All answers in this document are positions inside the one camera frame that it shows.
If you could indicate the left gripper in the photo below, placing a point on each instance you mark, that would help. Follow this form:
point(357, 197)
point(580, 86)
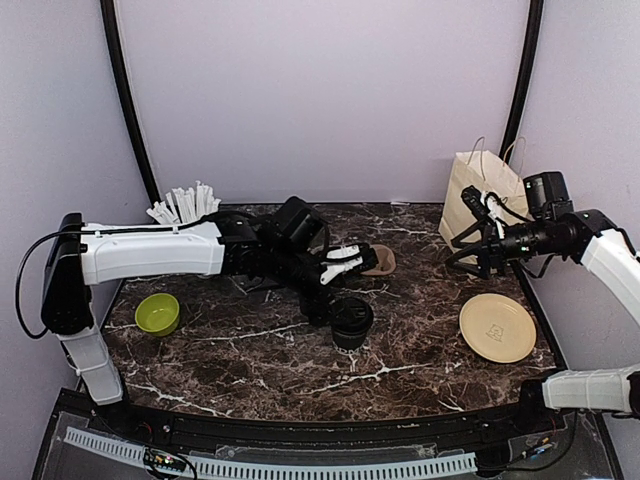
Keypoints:
point(310, 306)

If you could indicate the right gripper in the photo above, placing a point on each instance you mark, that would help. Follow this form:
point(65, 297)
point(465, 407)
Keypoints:
point(497, 258)

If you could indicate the black coffee cup lid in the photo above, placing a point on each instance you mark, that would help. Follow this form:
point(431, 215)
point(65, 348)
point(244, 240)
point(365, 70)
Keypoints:
point(351, 315)

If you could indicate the black paper coffee cup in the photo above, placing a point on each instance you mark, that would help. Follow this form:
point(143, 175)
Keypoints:
point(349, 340)

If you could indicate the brown cardboard cup carrier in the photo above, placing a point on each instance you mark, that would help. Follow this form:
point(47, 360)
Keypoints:
point(386, 262)

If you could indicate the beige paper bag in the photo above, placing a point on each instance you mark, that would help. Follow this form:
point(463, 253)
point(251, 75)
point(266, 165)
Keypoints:
point(481, 184)

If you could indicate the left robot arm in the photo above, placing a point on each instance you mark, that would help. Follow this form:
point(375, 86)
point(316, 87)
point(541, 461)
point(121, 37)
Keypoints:
point(290, 247)

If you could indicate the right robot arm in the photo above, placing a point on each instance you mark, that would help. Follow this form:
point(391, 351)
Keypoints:
point(553, 228)

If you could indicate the beige plate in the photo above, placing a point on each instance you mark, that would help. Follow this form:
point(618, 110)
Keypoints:
point(497, 328)

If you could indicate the green bowl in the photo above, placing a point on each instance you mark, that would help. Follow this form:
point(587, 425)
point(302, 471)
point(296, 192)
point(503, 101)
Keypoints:
point(158, 314)

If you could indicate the white cup of straws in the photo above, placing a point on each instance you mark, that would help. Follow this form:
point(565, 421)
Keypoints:
point(185, 205)

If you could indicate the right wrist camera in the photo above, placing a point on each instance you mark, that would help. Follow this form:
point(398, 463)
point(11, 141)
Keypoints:
point(472, 199)

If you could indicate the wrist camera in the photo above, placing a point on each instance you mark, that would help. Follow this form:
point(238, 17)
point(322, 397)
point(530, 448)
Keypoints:
point(472, 199)
point(351, 258)

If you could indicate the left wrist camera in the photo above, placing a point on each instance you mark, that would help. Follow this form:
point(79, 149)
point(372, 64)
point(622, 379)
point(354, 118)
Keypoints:
point(351, 258)

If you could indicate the white cable duct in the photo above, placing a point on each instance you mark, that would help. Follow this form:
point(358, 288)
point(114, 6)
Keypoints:
point(246, 463)

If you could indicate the black front rail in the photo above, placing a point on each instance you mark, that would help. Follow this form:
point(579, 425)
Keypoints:
point(199, 432)

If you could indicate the left black frame post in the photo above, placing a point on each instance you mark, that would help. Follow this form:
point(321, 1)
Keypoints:
point(120, 75)

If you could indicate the black frame post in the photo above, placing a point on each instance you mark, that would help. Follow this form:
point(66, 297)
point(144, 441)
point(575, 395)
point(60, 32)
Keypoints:
point(120, 75)
point(521, 89)

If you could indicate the right black frame post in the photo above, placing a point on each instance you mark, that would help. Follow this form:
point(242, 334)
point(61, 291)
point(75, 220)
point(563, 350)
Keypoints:
point(521, 89)

